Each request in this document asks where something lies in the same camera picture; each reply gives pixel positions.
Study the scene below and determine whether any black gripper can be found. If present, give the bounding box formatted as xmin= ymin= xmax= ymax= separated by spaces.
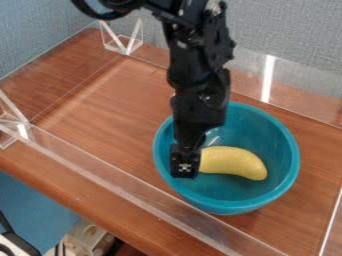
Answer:
xmin=170 ymin=68 xmax=231 ymax=179

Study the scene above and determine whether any yellow toy banana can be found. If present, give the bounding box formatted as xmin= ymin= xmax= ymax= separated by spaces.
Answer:
xmin=199 ymin=146 xmax=267 ymax=181

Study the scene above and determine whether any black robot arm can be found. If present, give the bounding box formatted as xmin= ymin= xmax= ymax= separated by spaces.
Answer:
xmin=100 ymin=0 xmax=235 ymax=178

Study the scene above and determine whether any blue plastic bowl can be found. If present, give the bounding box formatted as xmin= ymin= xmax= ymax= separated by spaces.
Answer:
xmin=152 ymin=102 xmax=300 ymax=215

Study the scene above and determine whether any white power strip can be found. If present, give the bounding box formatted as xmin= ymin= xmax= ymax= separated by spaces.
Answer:
xmin=52 ymin=220 xmax=115 ymax=256

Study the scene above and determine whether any clear acrylic back barrier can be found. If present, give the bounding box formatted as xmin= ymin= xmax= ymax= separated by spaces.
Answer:
xmin=128 ymin=43 xmax=342 ymax=129

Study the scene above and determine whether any clear acrylic barrier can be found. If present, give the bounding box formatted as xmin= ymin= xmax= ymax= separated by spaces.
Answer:
xmin=128 ymin=43 xmax=342 ymax=129
xmin=0 ymin=91 xmax=287 ymax=256

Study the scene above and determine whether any clear acrylic front barrier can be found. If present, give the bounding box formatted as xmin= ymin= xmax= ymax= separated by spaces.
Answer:
xmin=0 ymin=91 xmax=287 ymax=256

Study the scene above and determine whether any black chair part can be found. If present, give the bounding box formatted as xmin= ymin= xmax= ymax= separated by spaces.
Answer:
xmin=0 ymin=211 xmax=41 ymax=256

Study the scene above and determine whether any clear acrylic corner bracket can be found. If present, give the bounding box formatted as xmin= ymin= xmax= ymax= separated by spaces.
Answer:
xmin=97 ymin=19 xmax=143 ymax=56

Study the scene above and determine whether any black cable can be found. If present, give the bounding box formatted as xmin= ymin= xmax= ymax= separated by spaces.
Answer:
xmin=71 ymin=0 xmax=146 ymax=21

